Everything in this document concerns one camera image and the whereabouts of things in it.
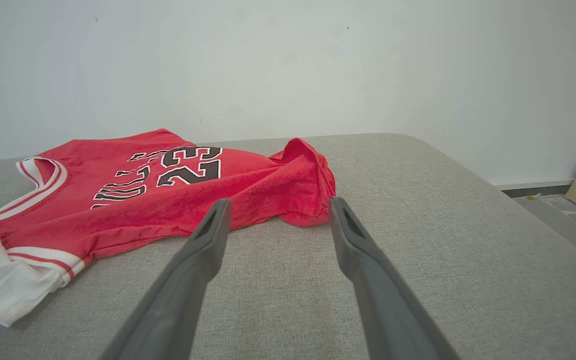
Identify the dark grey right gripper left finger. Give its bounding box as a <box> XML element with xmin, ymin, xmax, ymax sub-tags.
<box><xmin>99</xmin><ymin>198</ymin><xmax>233</xmax><ymax>360</ymax></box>

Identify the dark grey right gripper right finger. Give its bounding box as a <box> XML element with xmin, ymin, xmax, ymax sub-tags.
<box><xmin>328</xmin><ymin>196</ymin><xmax>461</xmax><ymax>360</ymax></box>

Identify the red basketball jersey number 23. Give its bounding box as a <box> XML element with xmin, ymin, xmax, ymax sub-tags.
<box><xmin>0</xmin><ymin>128</ymin><xmax>337</xmax><ymax>328</ymax></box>

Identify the grey fabric sofa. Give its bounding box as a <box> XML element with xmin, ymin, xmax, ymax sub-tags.
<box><xmin>0</xmin><ymin>132</ymin><xmax>576</xmax><ymax>360</ymax></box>

